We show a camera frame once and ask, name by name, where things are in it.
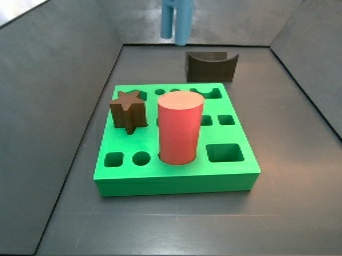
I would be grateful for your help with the blue three prong peg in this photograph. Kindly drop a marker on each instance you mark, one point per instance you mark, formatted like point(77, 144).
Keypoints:
point(177, 20)

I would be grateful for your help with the green shape sorting board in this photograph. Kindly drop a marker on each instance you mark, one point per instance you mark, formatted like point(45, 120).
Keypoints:
point(129, 167)

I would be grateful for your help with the red cylinder peg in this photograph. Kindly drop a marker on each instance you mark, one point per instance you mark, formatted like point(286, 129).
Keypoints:
point(179, 116)

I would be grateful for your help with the brown star peg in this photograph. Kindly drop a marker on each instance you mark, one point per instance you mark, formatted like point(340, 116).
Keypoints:
point(129, 111)

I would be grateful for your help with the black curved bracket stand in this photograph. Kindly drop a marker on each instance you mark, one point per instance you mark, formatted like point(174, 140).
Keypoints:
point(210, 66)

